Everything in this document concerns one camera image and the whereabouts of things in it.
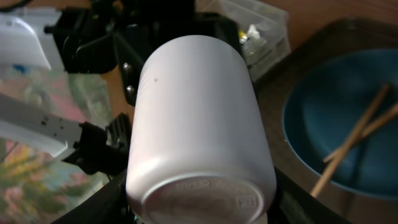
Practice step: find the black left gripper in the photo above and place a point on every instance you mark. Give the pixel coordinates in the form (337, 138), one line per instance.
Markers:
(105, 36)

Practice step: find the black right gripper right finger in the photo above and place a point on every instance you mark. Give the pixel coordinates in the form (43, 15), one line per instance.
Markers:
(292, 204)

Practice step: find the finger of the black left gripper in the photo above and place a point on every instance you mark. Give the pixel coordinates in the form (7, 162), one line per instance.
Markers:
(102, 150)

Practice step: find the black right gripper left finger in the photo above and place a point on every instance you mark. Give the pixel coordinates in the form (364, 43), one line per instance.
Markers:
(108, 205)

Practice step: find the pink cup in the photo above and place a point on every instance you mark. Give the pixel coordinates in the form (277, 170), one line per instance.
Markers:
(199, 152)

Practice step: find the yellow green snack wrapper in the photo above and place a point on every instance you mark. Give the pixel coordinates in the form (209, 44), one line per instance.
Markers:
(251, 36)

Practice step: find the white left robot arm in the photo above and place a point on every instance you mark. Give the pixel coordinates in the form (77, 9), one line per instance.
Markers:
(51, 62)

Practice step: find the dark blue plate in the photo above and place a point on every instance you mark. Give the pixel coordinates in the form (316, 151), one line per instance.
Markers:
(324, 107)

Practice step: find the wooden chopstick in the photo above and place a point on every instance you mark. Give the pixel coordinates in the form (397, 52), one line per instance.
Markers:
(350, 140)
(378, 123)

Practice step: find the clear plastic bin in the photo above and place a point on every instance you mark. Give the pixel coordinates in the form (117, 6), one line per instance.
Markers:
(262, 30)

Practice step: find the brown serving tray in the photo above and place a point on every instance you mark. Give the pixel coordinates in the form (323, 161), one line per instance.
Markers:
(342, 37)

